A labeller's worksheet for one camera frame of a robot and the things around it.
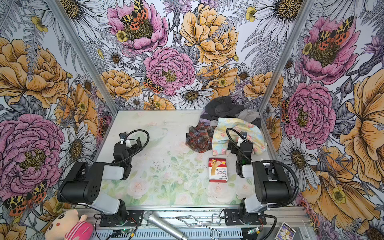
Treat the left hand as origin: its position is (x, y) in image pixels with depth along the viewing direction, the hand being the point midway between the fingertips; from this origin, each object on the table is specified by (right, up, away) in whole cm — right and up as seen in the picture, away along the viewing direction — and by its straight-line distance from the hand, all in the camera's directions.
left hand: (132, 142), depth 94 cm
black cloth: (+60, +24, +20) cm, 68 cm away
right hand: (+65, 0, +1) cm, 65 cm away
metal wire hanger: (+49, -36, -18) cm, 64 cm away
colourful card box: (+80, -38, -24) cm, 92 cm away
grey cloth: (+78, +18, +19) cm, 82 cm away
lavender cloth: (+46, +12, +5) cm, 48 cm away
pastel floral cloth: (+54, 0, +1) cm, 54 cm away
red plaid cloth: (+42, +2, +2) cm, 42 cm away
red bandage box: (+52, -16, -7) cm, 54 cm away
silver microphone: (+25, -36, -23) cm, 50 cm away
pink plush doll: (-16, -33, -28) cm, 46 cm away
